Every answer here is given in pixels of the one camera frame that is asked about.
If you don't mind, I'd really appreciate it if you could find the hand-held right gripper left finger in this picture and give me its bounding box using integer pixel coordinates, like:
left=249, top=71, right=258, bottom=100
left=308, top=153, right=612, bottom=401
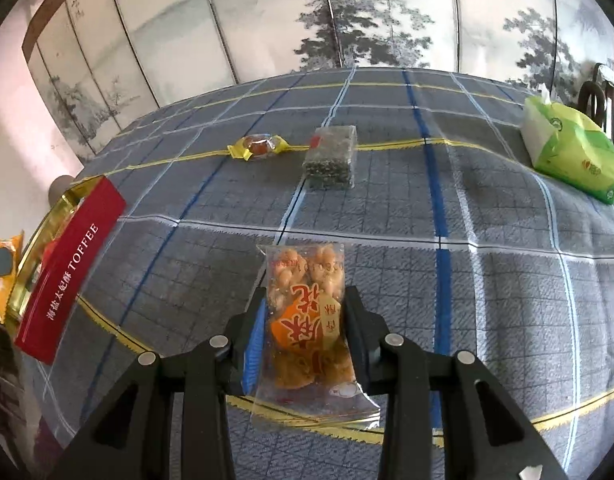
left=49, top=285, right=268, bottom=480

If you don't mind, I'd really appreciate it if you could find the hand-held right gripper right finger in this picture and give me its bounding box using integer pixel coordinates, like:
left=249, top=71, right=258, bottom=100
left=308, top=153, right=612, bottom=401
left=343, top=286, right=570, bottom=480

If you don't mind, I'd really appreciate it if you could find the orange snack packet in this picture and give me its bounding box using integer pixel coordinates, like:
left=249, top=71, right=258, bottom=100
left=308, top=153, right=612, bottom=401
left=0, top=230, right=26, bottom=322

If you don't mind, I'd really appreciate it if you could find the clear packet orange label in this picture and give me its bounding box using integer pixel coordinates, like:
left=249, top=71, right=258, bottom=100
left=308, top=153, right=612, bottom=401
left=254, top=241, right=382, bottom=431

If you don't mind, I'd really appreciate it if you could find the red and gold candy box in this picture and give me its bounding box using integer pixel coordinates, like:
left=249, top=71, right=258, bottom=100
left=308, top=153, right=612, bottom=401
left=4, top=175, right=128, bottom=366

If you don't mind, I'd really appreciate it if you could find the grey round knob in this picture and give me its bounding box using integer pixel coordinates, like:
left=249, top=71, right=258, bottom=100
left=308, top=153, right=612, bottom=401
left=47, top=174, right=76, bottom=206

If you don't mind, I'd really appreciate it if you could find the grey plaid tablecloth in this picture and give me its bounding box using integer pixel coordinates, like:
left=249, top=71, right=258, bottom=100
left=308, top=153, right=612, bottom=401
left=17, top=66, right=614, bottom=480

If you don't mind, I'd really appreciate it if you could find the dark seaweed snack packet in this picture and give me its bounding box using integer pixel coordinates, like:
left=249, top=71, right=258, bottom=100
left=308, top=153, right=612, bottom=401
left=302, top=124, right=358, bottom=190

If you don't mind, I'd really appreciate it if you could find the yellow-ended wrapped candy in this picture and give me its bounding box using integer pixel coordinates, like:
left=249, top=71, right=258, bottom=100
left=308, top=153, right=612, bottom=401
left=227, top=132, right=288, bottom=162

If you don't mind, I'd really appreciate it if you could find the green tissue pack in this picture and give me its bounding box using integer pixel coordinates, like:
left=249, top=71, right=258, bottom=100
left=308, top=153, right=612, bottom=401
left=518, top=82, right=614, bottom=206

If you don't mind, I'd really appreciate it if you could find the painted folding screen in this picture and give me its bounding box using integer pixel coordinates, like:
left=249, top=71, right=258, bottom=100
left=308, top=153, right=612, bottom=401
left=22, top=0, right=614, bottom=163

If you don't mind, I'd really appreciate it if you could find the dark wooden chair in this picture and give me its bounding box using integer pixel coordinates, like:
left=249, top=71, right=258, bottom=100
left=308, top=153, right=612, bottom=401
left=579, top=62, right=614, bottom=161

